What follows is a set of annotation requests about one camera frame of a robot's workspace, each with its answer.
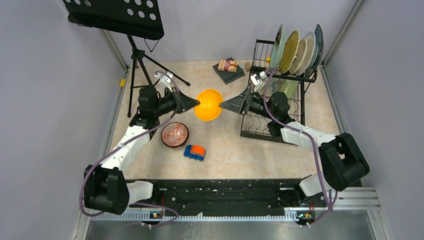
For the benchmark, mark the black wire dish rack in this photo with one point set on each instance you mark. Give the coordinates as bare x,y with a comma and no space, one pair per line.
254,126

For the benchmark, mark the red patterned brown bowl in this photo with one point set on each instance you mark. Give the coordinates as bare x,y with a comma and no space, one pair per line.
174,135

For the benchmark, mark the cream floral ceramic plate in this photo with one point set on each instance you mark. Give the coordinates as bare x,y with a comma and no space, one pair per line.
302,48

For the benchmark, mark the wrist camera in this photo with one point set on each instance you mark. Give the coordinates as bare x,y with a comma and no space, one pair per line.
166,79
258,80

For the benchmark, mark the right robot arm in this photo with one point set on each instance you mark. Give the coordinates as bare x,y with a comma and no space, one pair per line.
339,160

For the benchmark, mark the yellow-rimmed patterned plate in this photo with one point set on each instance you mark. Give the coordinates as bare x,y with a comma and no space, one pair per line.
289,52

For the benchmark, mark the light green round plate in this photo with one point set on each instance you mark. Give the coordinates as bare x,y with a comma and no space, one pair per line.
278,47

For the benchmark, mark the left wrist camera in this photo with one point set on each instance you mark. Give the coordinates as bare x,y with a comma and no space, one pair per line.
166,79

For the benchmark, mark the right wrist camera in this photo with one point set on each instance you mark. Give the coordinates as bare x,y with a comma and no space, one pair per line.
258,80

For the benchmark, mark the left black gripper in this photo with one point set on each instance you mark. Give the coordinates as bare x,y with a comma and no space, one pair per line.
183,103

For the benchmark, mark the yellow bowl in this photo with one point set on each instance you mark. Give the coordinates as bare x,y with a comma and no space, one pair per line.
209,105

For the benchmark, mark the small wooden block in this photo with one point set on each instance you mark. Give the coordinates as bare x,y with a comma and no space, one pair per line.
247,66

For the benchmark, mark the teal square plate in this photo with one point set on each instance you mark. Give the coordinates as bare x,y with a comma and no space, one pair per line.
318,51

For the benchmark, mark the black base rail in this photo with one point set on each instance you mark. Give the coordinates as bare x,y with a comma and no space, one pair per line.
223,200

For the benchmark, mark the beige mug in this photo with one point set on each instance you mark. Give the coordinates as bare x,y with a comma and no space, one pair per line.
274,85

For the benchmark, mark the wooden blocks stack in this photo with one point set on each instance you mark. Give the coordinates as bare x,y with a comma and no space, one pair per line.
227,65

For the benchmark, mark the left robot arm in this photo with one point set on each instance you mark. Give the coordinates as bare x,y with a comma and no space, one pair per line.
126,149

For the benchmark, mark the black music stand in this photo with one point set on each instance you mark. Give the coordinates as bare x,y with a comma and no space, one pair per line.
134,18

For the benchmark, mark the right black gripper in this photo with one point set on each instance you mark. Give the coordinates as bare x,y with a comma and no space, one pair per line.
238,104

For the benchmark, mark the light green mug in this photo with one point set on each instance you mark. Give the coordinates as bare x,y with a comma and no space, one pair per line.
289,87

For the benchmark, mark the blue orange toy car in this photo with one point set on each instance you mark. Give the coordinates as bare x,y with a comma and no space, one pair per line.
195,152

